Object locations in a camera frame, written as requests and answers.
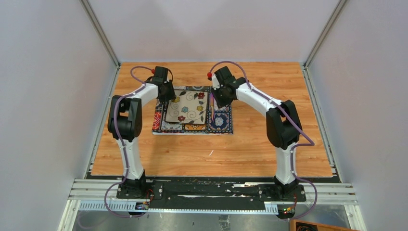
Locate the orange wooden box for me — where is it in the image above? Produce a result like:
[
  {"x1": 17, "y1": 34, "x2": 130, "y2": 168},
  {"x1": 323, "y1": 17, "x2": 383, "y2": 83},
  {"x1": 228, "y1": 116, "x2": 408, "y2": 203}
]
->
[{"x1": 289, "y1": 220, "x2": 353, "y2": 231}]

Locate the colourful patterned placemat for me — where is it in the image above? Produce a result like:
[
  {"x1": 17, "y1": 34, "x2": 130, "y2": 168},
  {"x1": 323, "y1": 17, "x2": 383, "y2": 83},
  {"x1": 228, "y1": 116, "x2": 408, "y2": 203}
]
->
[{"x1": 152, "y1": 86, "x2": 233, "y2": 135}]

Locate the silver fork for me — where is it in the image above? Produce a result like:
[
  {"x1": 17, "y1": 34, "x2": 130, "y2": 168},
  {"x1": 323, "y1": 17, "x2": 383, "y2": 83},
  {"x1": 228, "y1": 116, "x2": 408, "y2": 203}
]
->
[{"x1": 159, "y1": 103, "x2": 168, "y2": 130}]

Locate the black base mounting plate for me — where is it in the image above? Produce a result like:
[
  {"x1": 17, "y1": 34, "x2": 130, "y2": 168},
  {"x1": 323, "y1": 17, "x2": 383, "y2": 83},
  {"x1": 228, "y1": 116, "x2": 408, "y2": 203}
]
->
[{"x1": 116, "y1": 180, "x2": 306, "y2": 210}]

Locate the square floral plate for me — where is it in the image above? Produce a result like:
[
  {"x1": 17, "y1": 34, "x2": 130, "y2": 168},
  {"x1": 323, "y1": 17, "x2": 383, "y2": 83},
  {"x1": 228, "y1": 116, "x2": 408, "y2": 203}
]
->
[{"x1": 165, "y1": 90, "x2": 209, "y2": 125}]

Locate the purple handled knife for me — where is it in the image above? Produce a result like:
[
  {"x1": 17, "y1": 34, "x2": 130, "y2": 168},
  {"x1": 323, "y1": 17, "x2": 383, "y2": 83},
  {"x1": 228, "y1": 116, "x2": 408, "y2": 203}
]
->
[{"x1": 210, "y1": 93, "x2": 215, "y2": 122}]

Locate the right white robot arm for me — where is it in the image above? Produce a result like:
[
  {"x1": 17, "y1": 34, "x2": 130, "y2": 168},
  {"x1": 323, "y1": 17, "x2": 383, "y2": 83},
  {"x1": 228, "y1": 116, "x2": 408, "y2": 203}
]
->
[{"x1": 207, "y1": 66, "x2": 302, "y2": 201}]

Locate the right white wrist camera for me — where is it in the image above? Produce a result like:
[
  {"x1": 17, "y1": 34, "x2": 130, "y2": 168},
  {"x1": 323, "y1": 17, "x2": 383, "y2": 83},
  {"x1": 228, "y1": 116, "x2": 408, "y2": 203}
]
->
[{"x1": 211, "y1": 75, "x2": 220, "y2": 90}]

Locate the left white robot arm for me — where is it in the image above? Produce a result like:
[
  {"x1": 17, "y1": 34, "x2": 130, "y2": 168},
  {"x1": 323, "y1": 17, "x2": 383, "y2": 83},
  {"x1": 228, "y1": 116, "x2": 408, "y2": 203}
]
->
[{"x1": 107, "y1": 66, "x2": 176, "y2": 199}]

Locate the aluminium frame rail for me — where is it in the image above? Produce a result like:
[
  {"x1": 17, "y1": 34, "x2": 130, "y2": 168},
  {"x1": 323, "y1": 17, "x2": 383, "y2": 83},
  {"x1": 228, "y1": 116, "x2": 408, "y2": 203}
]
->
[{"x1": 68, "y1": 180, "x2": 357, "y2": 215}]

